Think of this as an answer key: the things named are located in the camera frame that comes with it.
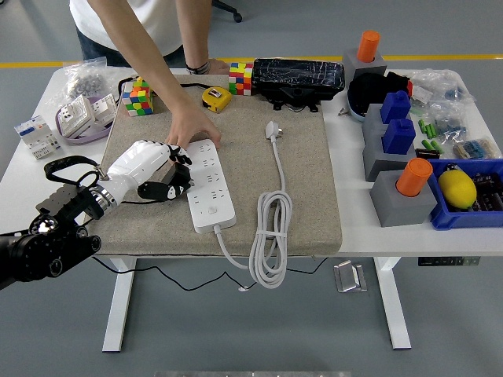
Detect person's left hand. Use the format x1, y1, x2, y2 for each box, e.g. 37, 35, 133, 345
204, 57, 231, 76

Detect person's right hand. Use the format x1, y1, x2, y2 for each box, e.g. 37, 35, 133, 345
163, 106, 222, 149

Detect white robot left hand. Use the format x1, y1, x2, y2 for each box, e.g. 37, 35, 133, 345
102, 139, 194, 207

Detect black plug adapter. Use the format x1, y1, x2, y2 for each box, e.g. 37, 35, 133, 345
161, 159, 196, 193

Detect white power strip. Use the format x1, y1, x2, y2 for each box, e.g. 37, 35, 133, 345
184, 137, 238, 235

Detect thin black adapter cord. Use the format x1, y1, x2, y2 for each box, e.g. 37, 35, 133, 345
90, 198, 256, 292

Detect colourful puzzle cube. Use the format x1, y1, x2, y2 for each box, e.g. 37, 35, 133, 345
228, 61, 255, 97
120, 76, 155, 118

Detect black office chair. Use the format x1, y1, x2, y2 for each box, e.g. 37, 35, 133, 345
211, 0, 244, 24

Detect purple basket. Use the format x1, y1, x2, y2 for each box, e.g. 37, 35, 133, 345
53, 93, 119, 147

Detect person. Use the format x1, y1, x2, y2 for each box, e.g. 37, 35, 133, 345
69, 0, 215, 68

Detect black wrapped device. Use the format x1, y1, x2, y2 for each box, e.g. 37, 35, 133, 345
251, 57, 346, 113

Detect clear bag of screws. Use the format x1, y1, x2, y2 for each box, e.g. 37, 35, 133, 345
58, 57, 133, 104

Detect white circuit breaker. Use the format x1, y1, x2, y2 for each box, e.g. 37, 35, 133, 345
13, 115, 62, 161

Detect grey-brown mat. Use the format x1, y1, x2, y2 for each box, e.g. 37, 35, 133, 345
84, 73, 343, 258

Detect grey block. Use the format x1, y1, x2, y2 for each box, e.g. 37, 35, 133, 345
369, 171, 439, 229
342, 49, 388, 79
361, 103, 394, 138
362, 131, 418, 183

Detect white table leg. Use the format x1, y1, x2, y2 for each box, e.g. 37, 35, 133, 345
101, 258, 137, 353
373, 258, 413, 350

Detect light blue bowl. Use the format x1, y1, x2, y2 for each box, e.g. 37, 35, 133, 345
347, 88, 373, 124

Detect black cloth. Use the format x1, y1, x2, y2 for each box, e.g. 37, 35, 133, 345
347, 71, 413, 119

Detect orange cylinder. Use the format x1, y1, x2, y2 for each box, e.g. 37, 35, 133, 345
356, 30, 381, 63
395, 158, 434, 199

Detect blue block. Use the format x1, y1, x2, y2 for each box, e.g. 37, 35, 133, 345
381, 119, 417, 156
380, 90, 413, 125

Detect clear bag of connectors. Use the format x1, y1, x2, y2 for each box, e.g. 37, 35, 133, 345
410, 68, 479, 105

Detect clear bag blue components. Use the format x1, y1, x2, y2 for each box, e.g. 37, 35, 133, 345
430, 100, 472, 138

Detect clear bag of resistors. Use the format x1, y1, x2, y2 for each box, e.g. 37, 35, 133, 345
451, 135, 498, 162

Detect yellow lemon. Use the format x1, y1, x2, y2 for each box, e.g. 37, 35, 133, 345
438, 169, 478, 210

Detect blue plastic bin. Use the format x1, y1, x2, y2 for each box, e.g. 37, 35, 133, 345
426, 158, 503, 232

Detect table control panel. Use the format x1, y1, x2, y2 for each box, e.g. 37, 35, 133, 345
417, 257, 481, 267

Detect dark capacitors heap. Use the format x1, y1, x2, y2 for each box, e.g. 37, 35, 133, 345
469, 172, 503, 213

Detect white switch panel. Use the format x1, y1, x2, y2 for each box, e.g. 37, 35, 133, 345
90, 96, 118, 129

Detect white power strip cable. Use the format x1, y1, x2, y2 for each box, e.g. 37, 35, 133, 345
211, 120, 294, 291

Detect thin black cable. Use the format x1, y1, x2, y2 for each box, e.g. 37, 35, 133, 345
288, 257, 330, 275

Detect silver metal bracket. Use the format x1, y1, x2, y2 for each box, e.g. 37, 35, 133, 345
332, 260, 369, 294

